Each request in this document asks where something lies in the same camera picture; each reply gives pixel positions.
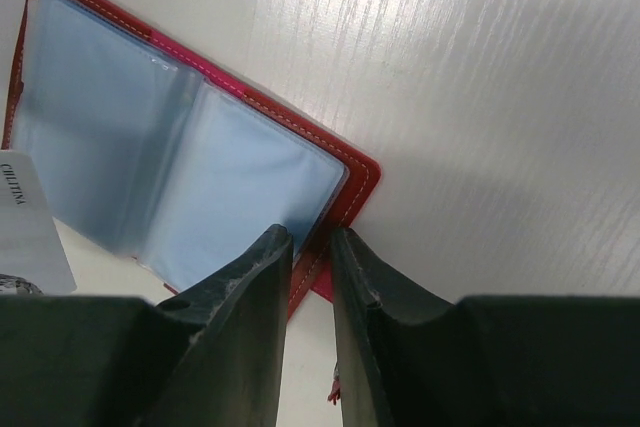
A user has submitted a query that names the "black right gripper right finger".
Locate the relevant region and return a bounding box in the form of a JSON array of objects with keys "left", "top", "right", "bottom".
[{"left": 331, "top": 229, "right": 639, "bottom": 426}]

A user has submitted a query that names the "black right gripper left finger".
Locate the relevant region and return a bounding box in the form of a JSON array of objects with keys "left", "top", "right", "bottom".
[{"left": 1, "top": 225, "right": 293, "bottom": 426}]

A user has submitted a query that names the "silver VIP card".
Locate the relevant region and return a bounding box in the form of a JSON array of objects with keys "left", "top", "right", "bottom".
[{"left": 1, "top": 150, "right": 77, "bottom": 295}]

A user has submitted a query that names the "red leather card holder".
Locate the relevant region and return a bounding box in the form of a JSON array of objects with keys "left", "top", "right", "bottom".
[{"left": 2, "top": 0, "right": 381, "bottom": 308}]

